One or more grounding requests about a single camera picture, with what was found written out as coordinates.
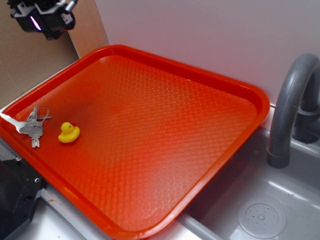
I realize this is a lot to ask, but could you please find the red plastic tray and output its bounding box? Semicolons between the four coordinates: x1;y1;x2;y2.
0;45;270;240

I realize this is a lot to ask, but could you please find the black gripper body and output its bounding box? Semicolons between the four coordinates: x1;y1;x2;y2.
7;0;78;41

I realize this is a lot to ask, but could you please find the black octagonal mount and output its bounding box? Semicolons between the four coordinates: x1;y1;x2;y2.
0;159;44;240

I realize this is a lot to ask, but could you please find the grey sink basin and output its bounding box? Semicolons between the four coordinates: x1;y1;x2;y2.
178;128;320;240

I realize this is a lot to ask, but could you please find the yellow rubber duck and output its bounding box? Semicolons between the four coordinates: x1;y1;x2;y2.
58;122;81;144

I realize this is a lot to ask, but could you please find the grey faucet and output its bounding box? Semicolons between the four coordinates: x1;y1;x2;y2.
267;53;320;169

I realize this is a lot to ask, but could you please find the silver key bunch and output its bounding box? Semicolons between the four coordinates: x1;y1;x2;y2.
0;105;52;148

